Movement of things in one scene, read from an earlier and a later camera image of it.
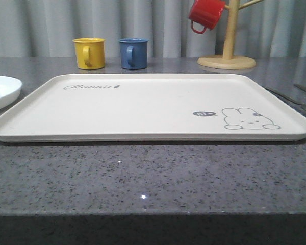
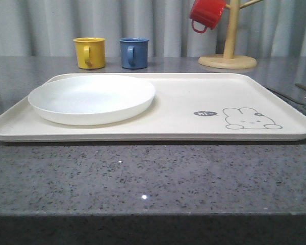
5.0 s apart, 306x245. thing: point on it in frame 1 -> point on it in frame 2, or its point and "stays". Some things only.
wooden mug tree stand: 227,60 stays
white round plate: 4,91 -> 88,100
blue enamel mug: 133,52 stays
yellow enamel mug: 90,52 stays
